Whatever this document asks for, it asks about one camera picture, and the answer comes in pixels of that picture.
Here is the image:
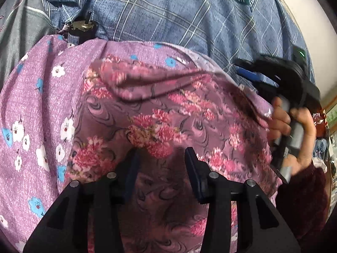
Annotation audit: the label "person's right hand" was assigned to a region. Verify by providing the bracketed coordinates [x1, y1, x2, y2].
[267, 96, 316, 176]

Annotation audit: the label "grey zippered garment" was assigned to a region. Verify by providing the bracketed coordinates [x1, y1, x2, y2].
[0, 0, 57, 82]

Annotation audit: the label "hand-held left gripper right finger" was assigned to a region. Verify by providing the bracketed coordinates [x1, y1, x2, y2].
[184, 147, 302, 253]

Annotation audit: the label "blue striped quilt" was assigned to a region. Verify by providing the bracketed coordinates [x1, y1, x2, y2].
[37, 0, 315, 95]

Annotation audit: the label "purple floral blanket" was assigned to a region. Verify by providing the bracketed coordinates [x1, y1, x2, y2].
[0, 34, 279, 253]

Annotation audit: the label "blue denim jeans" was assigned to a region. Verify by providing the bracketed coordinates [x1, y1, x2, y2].
[314, 139, 329, 161]

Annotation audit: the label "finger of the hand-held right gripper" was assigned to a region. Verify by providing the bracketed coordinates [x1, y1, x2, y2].
[234, 58, 264, 83]

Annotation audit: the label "small black metal device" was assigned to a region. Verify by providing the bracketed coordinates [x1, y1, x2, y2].
[62, 12, 96, 45]

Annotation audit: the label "person's right forearm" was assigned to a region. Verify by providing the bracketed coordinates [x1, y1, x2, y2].
[275, 161, 329, 251]

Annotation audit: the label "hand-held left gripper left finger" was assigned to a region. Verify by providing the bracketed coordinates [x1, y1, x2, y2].
[23, 148, 141, 253]

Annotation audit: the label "pink floral maroon top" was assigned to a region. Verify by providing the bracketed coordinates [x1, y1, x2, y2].
[64, 54, 282, 253]

